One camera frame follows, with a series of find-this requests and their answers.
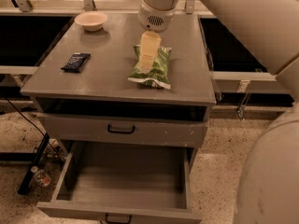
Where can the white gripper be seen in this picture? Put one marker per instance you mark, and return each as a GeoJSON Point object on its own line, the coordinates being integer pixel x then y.
{"type": "Point", "coordinates": [154, 17]}

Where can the green jalapeno chip bag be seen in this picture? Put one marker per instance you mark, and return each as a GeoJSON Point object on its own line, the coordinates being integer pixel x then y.
{"type": "Point", "coordinates": [157, 76]}

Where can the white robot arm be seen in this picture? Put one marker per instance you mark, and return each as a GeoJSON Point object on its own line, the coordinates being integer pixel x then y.
{"type": "Point", "coordinates": [268, 189]}

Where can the closed grey upper drawer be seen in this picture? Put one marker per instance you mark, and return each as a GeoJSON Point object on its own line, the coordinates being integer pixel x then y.
{"type": "Point", "coordinates": [147, 131]}

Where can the grey drawer cabinet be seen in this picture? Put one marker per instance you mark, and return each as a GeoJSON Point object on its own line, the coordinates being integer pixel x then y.
{"type": "Point", "coordinates": [102, 88]}

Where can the open grey middle drawer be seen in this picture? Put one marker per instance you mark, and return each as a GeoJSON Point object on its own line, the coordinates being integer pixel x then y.
{"type": "Point", "coordinates": [150, 183]}

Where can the white paper bowl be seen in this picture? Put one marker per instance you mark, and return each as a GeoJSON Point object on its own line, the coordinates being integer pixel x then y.
{"type": "Point", "coordinates": [91, 21]}

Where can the dark blue snack packet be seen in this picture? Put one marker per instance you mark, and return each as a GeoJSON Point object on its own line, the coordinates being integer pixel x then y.
{"type": "Point", "coordinates": [76, 61]}

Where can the black metal floor leg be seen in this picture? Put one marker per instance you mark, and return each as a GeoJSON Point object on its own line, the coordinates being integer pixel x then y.
{"type": "Point", "coordinates": [24, 187]}

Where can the small plastic bottle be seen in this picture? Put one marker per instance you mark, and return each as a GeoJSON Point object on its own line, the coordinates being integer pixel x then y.
{"type": "Point", "coordinates": [41, 177]}

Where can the black upper drawer handle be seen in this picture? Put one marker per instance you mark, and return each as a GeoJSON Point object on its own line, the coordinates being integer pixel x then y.
{"type": "Point", "coordinates": [116, 130]}

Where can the black drawer handle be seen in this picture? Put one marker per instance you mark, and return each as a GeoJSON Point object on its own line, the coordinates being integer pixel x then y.
{"type": "Point", "coordinates": [118, 219]}
{"type": "Point", "coordinates": [116, 130]}

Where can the metal bracket under shelf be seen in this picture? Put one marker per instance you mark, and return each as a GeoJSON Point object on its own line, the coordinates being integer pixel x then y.
{"type": "Point", "coordinates": [242, 88]}

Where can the black middle drawer handle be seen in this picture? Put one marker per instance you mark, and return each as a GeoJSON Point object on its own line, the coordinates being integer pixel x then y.
{"type": "Point", "coordinates": [118, 219]}

